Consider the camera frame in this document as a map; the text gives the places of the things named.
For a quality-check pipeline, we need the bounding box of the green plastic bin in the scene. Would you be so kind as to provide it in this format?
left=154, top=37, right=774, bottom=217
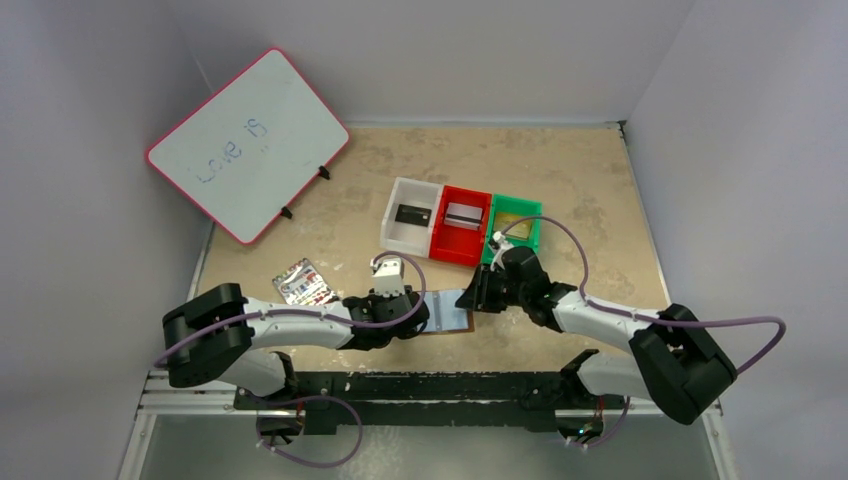
left=480, top=194, right=543, bottom=263

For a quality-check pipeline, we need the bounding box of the pack of coloured markers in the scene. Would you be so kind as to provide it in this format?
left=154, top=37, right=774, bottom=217
left=272, top=258, right=340, bottom=306

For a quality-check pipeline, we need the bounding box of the brown leather card holder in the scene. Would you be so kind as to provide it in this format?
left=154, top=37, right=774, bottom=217
left=420, top=289, right=474, bottom=335

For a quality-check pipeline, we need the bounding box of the silver credit card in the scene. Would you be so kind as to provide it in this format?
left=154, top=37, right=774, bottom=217
left=443, top=202, right=484, bottom=231

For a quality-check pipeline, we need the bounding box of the black credit card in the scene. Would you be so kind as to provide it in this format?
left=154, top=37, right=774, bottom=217
left=394, top=204, right=432, bottom=227

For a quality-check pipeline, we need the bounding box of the red plastic bin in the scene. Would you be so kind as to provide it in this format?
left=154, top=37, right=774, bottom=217
left=429, top=185, right=492, bottom=267

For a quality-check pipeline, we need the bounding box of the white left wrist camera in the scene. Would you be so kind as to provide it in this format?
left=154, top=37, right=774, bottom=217
left=371, top=256, right=406, bottom=298

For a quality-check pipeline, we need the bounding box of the gold credit card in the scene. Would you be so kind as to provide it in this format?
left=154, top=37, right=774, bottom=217
left=493, top=211, right=534, bottom=240

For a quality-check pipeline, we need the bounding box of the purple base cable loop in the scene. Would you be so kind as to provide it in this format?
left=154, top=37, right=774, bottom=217
left=254, top=397, right=363, bottom=469

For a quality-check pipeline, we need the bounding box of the white plastic bin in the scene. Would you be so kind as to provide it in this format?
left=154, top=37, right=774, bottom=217
left=380, top=177, right=444, bottom=258

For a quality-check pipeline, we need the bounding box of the pink framed whiteboard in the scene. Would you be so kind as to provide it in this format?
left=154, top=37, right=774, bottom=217
left=146, top=47, right=350, bottom=245

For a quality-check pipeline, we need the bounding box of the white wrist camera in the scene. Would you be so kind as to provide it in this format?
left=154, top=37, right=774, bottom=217
left=371, top=256, right=406, bottom=298
left=487, top=230, right=514, bottom=271

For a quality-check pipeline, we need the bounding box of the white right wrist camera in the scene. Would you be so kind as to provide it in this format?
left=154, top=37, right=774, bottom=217
left=487, top=230, right=514, bottom=271

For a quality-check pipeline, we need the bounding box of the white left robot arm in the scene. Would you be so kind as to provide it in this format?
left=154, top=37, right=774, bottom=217
left=154, top=283, right=429, bottom=397

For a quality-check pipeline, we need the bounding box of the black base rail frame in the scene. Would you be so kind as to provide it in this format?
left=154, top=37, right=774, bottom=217
left=135, top=351, right=723, bottom=436

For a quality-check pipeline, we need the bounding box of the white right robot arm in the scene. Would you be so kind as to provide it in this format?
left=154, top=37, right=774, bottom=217
left=455, top=247, right=738, bottom=425

